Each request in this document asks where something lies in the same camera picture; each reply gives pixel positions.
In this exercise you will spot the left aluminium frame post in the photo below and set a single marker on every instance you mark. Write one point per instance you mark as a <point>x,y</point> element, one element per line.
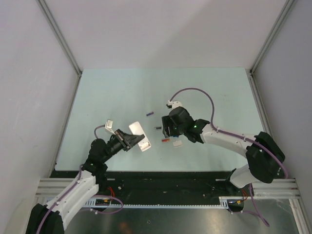
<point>59,35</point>

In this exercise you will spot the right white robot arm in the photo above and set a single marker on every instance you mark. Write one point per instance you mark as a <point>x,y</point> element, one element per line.
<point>264,157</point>

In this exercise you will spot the right aluminium frame post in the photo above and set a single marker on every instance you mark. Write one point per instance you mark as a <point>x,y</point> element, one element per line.
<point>277,26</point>

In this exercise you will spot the red white remote control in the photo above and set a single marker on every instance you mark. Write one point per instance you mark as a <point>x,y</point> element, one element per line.
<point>137,130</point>

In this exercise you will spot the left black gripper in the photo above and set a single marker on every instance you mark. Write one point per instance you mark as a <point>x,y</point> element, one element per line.
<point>126,141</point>

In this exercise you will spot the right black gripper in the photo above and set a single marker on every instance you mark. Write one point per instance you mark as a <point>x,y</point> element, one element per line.
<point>167,122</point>

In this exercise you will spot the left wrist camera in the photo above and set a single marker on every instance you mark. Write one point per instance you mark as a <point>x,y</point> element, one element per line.
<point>109,126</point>

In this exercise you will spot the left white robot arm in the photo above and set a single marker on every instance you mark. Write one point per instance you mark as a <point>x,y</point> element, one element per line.
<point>55,216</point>

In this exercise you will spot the slotted cable duct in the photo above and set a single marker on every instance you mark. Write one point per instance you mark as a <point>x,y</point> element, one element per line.
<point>101,203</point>

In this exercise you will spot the aluminium frame post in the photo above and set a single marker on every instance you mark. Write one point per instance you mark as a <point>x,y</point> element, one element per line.
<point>59,35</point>
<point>277,26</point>

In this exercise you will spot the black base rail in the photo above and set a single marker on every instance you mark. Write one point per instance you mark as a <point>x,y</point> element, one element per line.
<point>169,188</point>

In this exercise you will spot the white battery cover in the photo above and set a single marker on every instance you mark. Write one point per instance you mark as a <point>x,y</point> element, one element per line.
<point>177,143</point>

